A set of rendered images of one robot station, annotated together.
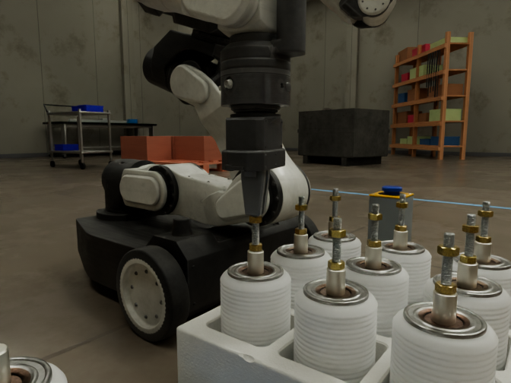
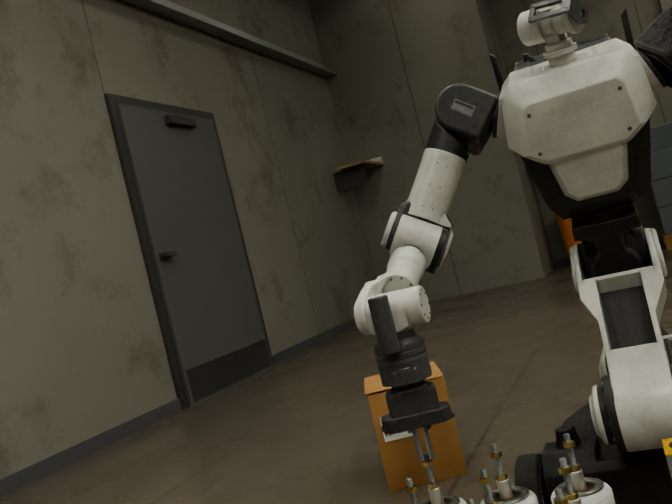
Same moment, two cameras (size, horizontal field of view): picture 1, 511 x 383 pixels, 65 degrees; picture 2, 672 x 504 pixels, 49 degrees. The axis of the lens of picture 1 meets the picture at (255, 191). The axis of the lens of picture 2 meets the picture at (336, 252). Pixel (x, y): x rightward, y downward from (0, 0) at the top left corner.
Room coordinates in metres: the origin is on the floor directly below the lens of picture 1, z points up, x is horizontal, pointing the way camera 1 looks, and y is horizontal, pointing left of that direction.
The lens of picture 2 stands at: (0.09, -1.19, 0.69)
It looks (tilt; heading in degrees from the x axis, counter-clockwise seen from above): 1 degrees up; 73
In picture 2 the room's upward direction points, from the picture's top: 14 degrees counter-clockwise
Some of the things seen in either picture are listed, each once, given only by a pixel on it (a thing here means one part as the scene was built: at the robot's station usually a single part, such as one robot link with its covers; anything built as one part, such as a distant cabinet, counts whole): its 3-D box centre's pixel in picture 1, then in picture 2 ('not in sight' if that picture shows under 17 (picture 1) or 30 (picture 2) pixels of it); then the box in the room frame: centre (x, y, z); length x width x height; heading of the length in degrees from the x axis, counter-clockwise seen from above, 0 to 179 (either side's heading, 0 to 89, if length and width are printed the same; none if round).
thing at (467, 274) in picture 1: (467, 274); not in sight; (0.47, -0.26, 0.26); 0.02 x 0.02 x 0.03
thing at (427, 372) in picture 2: (253, 121); (409, 389); (0.52, 0.00, 0.45); 0.13 x 0.10 x 0.12; 159
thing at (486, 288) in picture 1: (466, 285); not in sight; (0.47, -0.26, 0.25); 0.08 x 0.08 x 0.01
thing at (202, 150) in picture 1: (172, 153); not in sight; (5.01, 1.03, 0.21); 1.17 x 0.80 x 0.43; 51
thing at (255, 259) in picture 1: (255, 262); (436, 496); (0.52, 0.00, 0.26); 0.02 x 0.02 x 0.03
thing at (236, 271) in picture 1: (255, 271); (438, 504); (0.52, 0.00, 0.25); 0.08 x 0.08 x 0.01
